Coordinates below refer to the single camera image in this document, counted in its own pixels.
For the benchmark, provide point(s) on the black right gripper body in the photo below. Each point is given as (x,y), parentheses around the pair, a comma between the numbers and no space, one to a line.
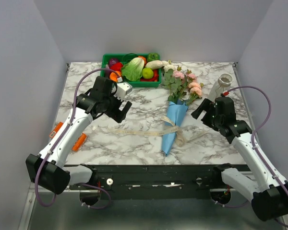
(217,120)

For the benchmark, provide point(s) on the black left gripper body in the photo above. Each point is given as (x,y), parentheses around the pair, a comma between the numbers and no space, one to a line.
(107,101)

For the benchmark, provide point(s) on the pink artificial flower bouquet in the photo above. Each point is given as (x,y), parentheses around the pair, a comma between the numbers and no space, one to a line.
(182,86)

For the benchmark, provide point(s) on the blue wrapping paper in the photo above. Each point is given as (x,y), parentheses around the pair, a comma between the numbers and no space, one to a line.
(176,113)

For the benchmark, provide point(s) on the beige printed ribbon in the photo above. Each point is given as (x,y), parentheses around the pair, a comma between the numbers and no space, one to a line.
(180,139)

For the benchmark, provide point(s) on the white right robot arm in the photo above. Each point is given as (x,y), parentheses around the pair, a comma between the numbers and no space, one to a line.
(268,192)

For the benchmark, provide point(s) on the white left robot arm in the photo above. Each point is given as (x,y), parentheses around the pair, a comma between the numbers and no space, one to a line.
(69,134)

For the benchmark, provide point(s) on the white ribbed vase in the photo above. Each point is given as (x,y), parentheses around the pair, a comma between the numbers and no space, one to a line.
(222,84)

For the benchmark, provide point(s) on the orange toy fruit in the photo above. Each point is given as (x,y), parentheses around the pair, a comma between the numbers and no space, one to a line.
(116,76)

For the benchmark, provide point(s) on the red toy pepper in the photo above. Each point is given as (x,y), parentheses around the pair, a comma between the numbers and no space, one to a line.
(117,67)

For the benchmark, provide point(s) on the purple toy onion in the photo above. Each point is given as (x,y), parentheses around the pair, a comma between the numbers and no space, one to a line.
(113,61)

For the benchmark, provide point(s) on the green toy cabbage leaf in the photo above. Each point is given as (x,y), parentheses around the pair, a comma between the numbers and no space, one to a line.
(132,71)

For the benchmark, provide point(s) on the green plastic basket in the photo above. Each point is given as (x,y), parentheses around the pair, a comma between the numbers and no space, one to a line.
(124,58)

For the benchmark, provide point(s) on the green toy lime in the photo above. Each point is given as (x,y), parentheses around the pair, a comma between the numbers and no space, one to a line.
(147,73)

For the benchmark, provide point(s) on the red toy chili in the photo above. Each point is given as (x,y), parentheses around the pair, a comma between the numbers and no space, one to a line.
(154,78)

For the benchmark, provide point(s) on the orange toy carrot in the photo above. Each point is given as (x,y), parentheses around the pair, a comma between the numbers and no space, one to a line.
(144,59)

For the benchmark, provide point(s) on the orange snack box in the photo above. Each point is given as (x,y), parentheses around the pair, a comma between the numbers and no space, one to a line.
(78,144)

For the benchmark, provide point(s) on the beige toy potato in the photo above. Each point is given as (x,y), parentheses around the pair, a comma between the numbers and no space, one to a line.
(156,64)

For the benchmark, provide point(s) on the green toy bell pepper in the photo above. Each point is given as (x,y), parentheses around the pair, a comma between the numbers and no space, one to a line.
(153,57)

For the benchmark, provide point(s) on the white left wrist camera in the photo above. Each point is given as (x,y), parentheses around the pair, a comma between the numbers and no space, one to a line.
(123,89)

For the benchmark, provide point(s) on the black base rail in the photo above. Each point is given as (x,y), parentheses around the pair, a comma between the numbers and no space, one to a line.
(138,181)

